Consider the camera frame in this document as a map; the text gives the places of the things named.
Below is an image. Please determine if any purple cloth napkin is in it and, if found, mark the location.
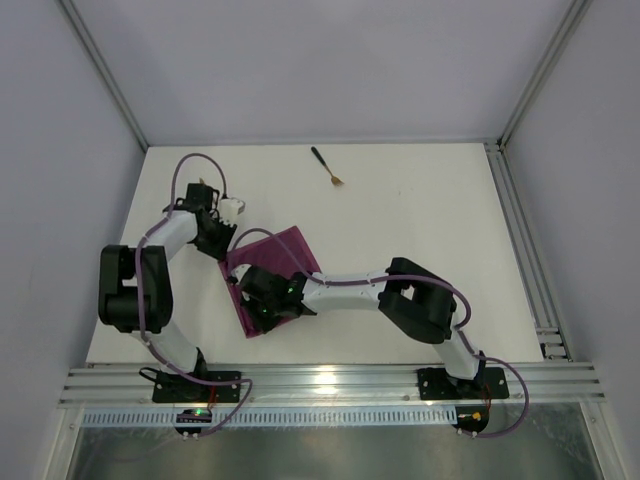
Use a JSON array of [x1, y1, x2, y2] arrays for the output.
[[218, 226, 321, 339]]

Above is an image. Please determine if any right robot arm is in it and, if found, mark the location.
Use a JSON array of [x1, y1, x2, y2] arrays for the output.
[[231, 257, 486, 394]]

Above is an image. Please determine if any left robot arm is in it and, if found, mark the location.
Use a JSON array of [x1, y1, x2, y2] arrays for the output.
[[98, 183, 245, 403]]

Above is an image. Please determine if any left black controller board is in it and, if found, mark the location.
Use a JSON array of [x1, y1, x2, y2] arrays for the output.
[[173, 408, 212, 437]]

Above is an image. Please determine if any black controller board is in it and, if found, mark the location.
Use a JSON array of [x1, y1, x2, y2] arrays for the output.
[[173, 408, 212, 437], [453, 407, 490, 436]]

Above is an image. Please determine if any right black controller board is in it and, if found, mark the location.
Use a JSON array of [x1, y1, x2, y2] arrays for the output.
[[453, 407, 490, 436]]

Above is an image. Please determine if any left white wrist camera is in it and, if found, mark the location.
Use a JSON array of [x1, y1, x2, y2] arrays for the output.
[[218, 198, 246, 224]]

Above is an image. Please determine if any front aluminium rail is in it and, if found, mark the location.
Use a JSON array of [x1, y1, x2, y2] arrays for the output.
[[58, 361, 605, 408]]

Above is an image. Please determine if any aluminium rail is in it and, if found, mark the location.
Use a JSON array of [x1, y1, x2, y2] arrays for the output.
[[484, 142, 573, 362], [58, 361, 605, 408]]

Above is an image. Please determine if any slotted cable duct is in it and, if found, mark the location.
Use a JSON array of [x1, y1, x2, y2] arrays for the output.
[[81, 405, 456, 428]]

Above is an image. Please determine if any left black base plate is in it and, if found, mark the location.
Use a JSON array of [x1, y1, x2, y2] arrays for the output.
[[152, 371, 241, 404]]

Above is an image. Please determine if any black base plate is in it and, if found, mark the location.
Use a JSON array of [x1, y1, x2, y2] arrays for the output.
[[152, 371, 241, 404], [416, 367, 510, 401]]

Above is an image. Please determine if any gold fork black handle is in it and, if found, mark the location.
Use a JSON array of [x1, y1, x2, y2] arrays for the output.
[[310, 146, 344, 187]]

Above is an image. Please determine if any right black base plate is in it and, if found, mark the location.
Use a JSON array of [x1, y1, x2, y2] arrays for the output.
[[416, 367, 510, 401]]

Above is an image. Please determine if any left corner frame post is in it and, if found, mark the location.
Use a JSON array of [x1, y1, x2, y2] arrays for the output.
[[55, 0, 150, 152]]

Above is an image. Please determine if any corner frame post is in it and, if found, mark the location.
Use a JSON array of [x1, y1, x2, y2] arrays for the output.
[[55, 0, 150, 152], [497, 0, 592, 150]]

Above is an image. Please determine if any right side aluminium rail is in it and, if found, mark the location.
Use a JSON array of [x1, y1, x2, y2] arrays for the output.
[[484, 142, 573, 362]]

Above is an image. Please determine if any right corner frame post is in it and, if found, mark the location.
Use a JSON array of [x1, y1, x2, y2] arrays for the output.
[[497, 0, 592, 150]]

